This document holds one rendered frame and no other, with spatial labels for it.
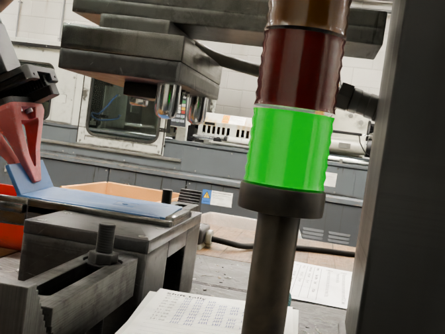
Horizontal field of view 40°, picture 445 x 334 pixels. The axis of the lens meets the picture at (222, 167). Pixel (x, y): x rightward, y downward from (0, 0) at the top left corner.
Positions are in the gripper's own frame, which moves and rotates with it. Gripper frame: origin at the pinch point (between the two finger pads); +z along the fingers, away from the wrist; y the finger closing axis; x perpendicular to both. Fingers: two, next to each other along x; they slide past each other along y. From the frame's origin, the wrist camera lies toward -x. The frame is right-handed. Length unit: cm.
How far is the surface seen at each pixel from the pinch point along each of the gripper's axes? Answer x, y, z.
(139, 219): -4.7, 10.1, 7.5
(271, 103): -28.4, 25.7, 3.7
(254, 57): 646, -14, -83
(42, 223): -12.0, 5.3, 4.8
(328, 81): -27.9, 28.4, 3.8
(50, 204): -4.6, 3.0, 3.5
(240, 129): 475, -38, -9
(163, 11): -5.2, 18.9, -7.8
